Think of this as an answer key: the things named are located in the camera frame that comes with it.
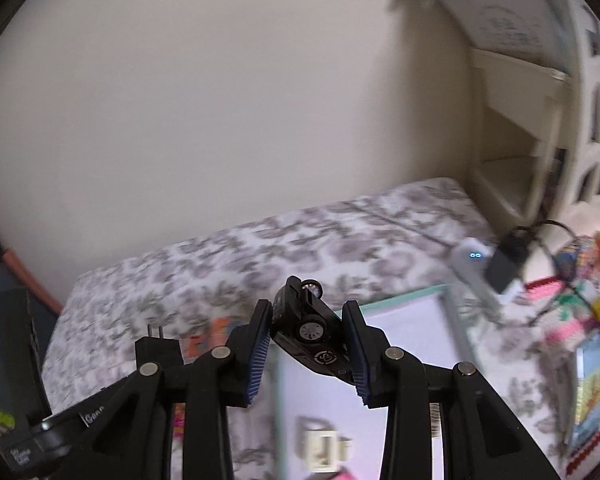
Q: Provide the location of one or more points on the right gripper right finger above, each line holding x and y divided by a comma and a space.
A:
482, 438

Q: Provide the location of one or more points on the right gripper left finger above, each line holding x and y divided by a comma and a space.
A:
131, 439

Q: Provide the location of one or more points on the black toy car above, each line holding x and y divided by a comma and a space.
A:
309, 330

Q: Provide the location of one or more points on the colourful picture card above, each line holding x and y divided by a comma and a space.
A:
584, 386

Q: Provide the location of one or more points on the orange colourful small box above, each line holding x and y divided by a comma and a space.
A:
206, 335

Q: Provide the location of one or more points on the pink white crochet mat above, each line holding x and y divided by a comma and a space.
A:
570, 311

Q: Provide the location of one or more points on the teal rimmed white tray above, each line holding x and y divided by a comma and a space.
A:
425, 323

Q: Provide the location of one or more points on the cream plastic clip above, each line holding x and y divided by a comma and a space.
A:
322, 448

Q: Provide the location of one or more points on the black power adapter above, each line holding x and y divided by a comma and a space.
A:
508, 259

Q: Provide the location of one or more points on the white power strip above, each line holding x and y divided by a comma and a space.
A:
469, 260

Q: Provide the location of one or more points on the floral grey white blanket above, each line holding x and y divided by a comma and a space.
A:
370, 249

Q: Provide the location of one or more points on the white lattice basket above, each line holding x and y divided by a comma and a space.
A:
581, 180

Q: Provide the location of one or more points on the cream wooden shelf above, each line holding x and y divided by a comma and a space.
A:
517, 120

